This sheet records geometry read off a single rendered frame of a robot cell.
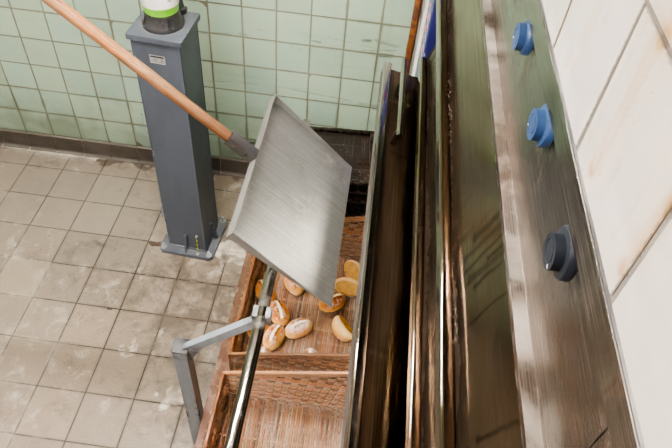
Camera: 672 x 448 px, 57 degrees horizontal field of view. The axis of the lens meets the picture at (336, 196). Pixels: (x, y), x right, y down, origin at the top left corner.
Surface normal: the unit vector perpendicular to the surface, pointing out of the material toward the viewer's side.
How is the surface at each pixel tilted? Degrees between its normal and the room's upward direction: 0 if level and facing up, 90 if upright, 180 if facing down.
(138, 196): 0
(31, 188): 0
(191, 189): 90
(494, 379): 70
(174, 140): 90
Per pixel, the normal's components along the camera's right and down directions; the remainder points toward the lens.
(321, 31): -0.11, 0.72
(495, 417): -0.90, -0.36
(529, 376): 0.07, -0.69
